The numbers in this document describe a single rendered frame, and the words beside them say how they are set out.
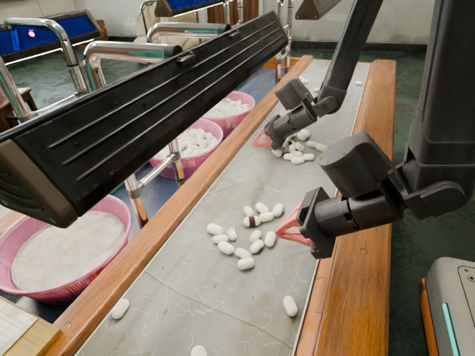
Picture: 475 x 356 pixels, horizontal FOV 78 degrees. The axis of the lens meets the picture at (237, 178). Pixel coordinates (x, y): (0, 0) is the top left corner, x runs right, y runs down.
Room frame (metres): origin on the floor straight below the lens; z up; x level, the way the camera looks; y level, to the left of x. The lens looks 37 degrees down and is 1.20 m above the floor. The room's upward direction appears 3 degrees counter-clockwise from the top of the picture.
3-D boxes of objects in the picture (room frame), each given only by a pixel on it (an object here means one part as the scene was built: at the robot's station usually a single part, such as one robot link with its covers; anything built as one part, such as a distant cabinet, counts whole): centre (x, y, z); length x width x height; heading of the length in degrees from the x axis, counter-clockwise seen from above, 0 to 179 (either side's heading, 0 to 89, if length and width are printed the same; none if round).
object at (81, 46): (6.01, 2.57, 0.32); 0.42 x 0.42 x 0.64; 69
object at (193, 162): (0.82, 0.17, 0.72); 0.27 x 0.27 x 0.10
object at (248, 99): (1.07, 0.05, 0.72); 0.27 x 0.27 x 0.10
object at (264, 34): (0.46, 0.04, 1.08); 0.62 x 0.08 x 0.07; 154
